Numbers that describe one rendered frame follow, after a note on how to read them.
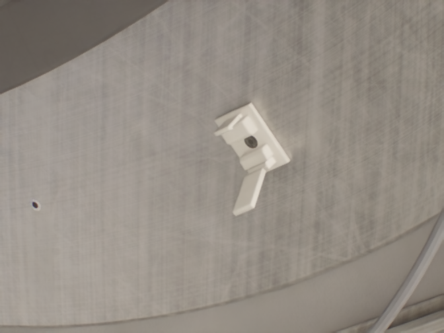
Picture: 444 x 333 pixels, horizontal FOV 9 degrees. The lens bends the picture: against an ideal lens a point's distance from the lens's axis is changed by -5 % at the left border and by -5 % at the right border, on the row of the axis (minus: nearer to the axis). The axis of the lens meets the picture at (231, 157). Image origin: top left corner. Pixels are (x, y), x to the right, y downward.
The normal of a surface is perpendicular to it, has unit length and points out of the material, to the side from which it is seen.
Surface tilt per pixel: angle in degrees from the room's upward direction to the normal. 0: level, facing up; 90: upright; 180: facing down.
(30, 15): 90
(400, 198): 90
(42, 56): 90
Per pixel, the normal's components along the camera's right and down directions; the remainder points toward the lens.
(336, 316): -0.47, 0.50
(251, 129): 0.69, -0.30
